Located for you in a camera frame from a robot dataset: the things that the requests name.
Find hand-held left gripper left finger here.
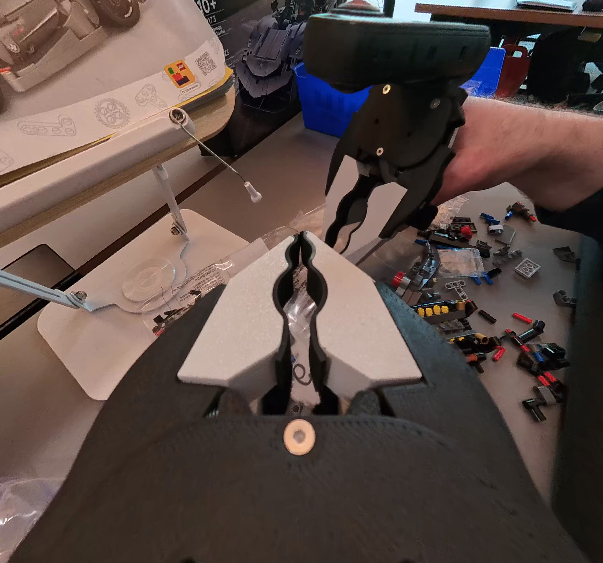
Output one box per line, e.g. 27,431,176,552
177,231,303,413

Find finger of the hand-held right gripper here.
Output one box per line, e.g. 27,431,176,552
323,153,378,249
339,182,410,267

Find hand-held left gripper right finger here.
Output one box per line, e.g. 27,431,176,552
301,231,423,413

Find clear bag with white strip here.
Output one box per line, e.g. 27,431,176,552
226,210,330,408

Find lego chassis with yellow connectors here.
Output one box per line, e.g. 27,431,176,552
410,297,479,336

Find dark lego set box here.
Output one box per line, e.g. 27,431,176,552
170,0,352,159

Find pile of loose lego pieces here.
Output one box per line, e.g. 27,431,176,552
391,201,580,422

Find lego instruction booklet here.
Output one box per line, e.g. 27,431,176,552
0,0,235,174

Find person's right hand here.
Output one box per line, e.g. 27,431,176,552
434,96,603,213

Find small clear bag blue pieces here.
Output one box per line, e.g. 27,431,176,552
141,262,231,339

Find small clear bag with bits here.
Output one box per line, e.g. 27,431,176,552
429,196,470,232

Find blue plastic bin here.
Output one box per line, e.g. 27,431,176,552
294,46,507,138

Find red bag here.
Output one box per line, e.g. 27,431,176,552
495,38,531,99

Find white book stand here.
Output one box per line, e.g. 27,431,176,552
0,69,263,402

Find black backpack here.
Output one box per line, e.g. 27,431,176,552
525,31,595,103

